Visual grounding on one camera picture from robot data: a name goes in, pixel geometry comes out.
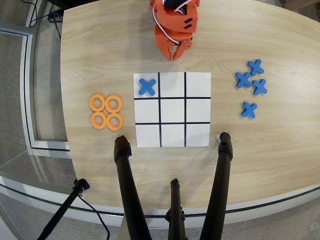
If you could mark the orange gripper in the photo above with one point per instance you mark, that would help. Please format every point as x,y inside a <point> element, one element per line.
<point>163,43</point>

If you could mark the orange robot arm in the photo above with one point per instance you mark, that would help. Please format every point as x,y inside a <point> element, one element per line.
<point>178,21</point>

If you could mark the brown cardboard box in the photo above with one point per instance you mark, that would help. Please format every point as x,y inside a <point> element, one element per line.
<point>300,3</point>

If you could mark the blue cross piece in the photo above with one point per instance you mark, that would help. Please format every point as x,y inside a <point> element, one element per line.
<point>147,87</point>
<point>249,110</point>
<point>255,67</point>
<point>259,87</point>
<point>243,80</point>

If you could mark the white tic-tac-toe grid sheet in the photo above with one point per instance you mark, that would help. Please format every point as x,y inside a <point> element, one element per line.
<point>197,111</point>

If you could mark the small white label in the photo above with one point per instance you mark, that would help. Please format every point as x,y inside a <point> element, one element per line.
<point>218,137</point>

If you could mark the thick black tripod leg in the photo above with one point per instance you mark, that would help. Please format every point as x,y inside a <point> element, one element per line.
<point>220,185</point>
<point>128,185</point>

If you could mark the grey framed glass panel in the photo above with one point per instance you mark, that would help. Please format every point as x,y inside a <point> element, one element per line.
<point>27,87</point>

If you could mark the slim black stand pole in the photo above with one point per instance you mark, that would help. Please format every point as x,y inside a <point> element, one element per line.
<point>65,205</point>

